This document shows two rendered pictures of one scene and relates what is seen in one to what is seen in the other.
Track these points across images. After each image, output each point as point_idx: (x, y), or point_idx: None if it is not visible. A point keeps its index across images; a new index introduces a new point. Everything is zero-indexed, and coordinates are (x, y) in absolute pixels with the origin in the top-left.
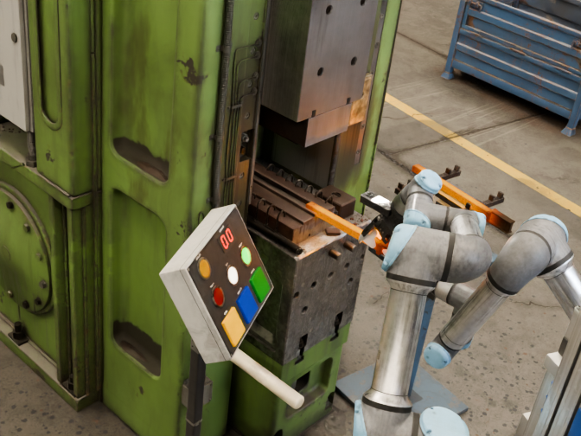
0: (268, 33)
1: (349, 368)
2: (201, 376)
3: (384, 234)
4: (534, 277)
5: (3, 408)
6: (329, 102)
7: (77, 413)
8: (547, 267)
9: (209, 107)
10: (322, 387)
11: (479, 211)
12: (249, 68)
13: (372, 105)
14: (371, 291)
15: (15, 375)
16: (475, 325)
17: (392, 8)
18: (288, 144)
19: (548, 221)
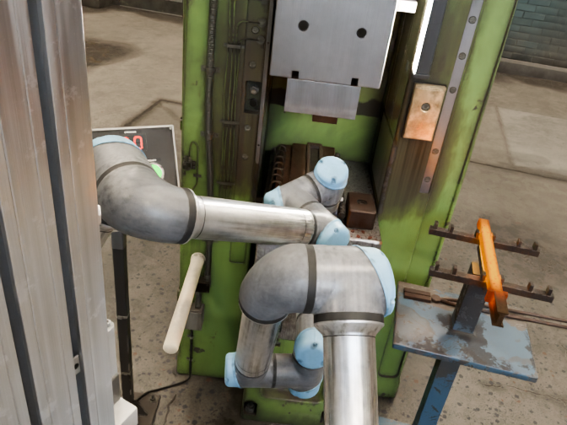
0: None
1: (391, 414)
2: (118, 273)
3: None
4: (278, 310)
5: (148, 271)
6: (321, 71)
7: (176, 300)
8: (316, 314)
9: (199, 34)
10: (320, 397)
11: (488, 287)
12: (254, 11)
13: (454, 133)
14: (494, 375)
15: (178, 260)
16: (242, 347)
17: (494, 16)
18: (378, 152)
19: (360, 255)
